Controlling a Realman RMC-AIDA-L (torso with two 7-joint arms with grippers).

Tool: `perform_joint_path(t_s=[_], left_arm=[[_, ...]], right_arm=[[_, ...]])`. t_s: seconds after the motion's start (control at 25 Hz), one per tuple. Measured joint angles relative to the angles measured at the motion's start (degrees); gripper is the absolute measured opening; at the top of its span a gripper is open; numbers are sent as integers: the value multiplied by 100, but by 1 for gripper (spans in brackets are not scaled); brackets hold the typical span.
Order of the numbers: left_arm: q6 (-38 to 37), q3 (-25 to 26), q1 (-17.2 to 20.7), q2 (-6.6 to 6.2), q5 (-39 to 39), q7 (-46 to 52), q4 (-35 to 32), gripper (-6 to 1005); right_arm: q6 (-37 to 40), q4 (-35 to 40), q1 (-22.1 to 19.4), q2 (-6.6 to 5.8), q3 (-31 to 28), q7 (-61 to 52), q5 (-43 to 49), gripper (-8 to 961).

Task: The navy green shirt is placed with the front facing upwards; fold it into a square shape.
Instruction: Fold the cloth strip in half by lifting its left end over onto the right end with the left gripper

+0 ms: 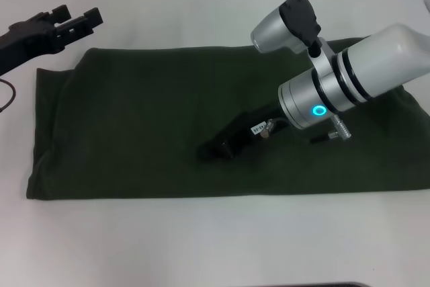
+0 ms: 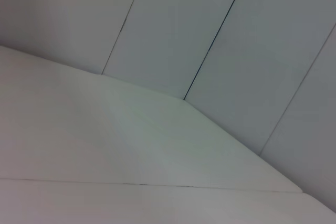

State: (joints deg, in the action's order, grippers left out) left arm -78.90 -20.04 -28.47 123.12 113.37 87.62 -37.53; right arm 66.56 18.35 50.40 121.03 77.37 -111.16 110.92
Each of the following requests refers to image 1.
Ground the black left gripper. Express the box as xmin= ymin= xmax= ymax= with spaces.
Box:
xmin=0 ymin=4 xmax=103 ymax=77

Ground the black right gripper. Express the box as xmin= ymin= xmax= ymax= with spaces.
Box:
xmin=196 ymin=104 xmax=290 ymax=163

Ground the dark green printed t-shirt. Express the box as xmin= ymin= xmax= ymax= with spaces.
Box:
xmin=26 ymin=36 xmax=430 ymax=202

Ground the left gripper cable with plug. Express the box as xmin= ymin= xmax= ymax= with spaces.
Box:
xmin=0 ymin=78 xmax=17 ymax=113

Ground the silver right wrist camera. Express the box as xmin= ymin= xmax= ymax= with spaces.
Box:
xmin=250 ymin=0 xmax=329 ymax=58

